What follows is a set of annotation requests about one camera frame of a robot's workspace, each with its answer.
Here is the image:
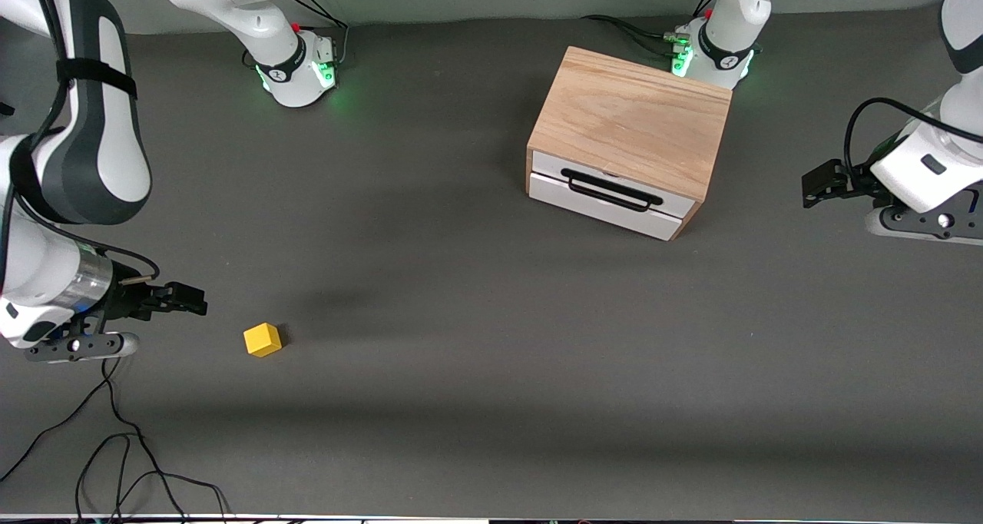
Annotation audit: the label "black right arm base cables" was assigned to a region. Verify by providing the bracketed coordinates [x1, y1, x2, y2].
[278, 0, 351, 70]

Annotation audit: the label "yellow cube block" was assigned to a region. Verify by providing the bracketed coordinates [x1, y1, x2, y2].
[243, 322, 283, 358]

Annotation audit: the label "wooden drawer cabinet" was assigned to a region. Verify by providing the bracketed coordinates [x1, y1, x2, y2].
[525, 45, 733, 242]

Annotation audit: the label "black left arm base cables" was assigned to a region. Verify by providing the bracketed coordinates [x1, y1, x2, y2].
[581, 0, 719, 58]

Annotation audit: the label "white front wooden drawer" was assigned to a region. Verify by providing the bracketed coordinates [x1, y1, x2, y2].
[530, 150, 697, 219]

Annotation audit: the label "black metal drawer handle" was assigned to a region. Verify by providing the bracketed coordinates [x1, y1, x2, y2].
[561, 168, 664, 214]

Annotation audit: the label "thin black loose cable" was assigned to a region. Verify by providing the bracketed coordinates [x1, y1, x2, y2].
[0, 345, 231, 523]

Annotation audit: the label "black arm base cables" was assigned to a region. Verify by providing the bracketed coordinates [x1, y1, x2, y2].
[581, 0, 719, 58]
[278, 0, 351, 70]

